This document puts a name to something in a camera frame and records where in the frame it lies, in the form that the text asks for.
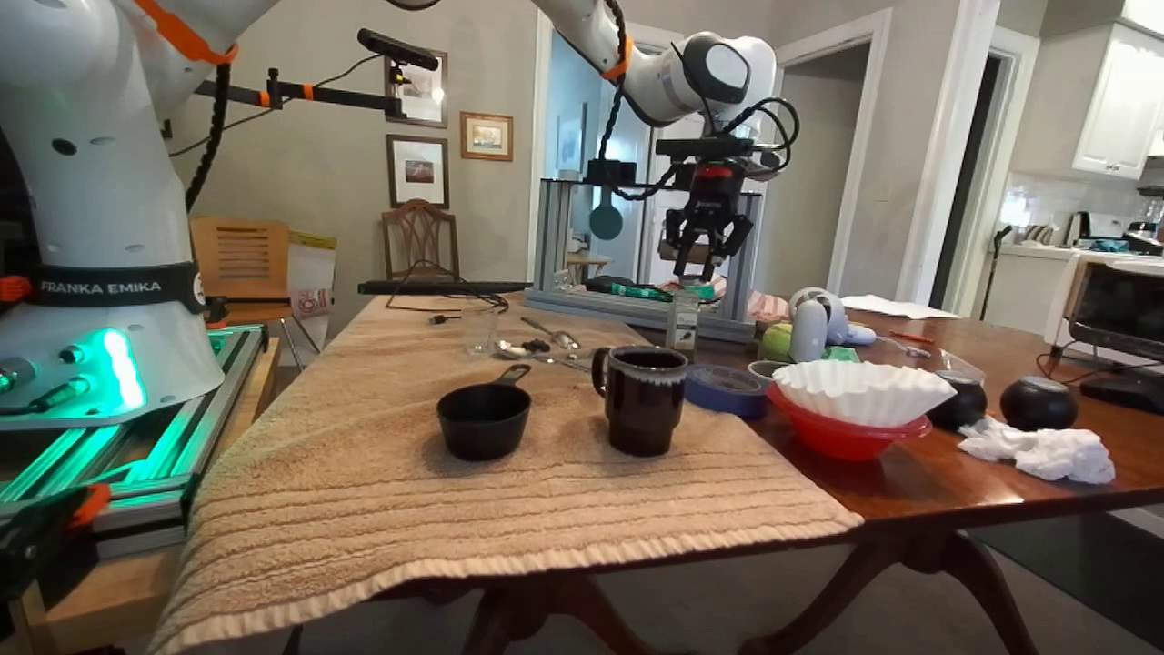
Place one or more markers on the black measuring cup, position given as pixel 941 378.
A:
pixel 484 425

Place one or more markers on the glass shaker jar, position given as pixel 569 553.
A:
pixel 684 322

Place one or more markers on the white crumpled tissue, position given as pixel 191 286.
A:
pixel 1075 457

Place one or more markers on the green tennis ball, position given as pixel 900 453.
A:
pixel 775 340

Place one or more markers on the wooden dining table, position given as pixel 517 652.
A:
pixel 918 509

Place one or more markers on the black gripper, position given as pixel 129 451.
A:
pixel 710 212

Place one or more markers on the toaster oven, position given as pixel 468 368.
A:
pixel 1117 304

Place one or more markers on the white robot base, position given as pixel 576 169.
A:
pixel 114 322

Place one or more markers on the green crumpled object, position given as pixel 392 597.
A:
pixel 843 355

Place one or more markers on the black round ball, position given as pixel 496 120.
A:
pixel 1038 406
pixel 961 411

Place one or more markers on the white vr controller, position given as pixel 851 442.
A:
pixel 820 322

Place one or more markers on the black keyboard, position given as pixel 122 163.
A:
pixel 440 286

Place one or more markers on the black camera on boom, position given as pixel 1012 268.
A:
pixel 398 50

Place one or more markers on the red bowl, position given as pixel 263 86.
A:
pixel 843 442

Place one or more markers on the silver spoon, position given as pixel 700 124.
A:
pixel 501 343
pixel 564 340

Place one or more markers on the dark brown mug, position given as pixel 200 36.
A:
pixel 643 396

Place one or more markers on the wooden chair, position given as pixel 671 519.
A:
pixel 420 242

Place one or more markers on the silver spoon lower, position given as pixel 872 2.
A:
pixel 564 340

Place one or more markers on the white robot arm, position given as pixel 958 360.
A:
pixel 725 82

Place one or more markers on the silver spoon upper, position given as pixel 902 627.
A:
pixel 501 343

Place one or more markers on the small framed wall picture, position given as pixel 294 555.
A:
pixel 484 138

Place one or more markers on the framed picture upper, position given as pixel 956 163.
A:
pixel 417 93

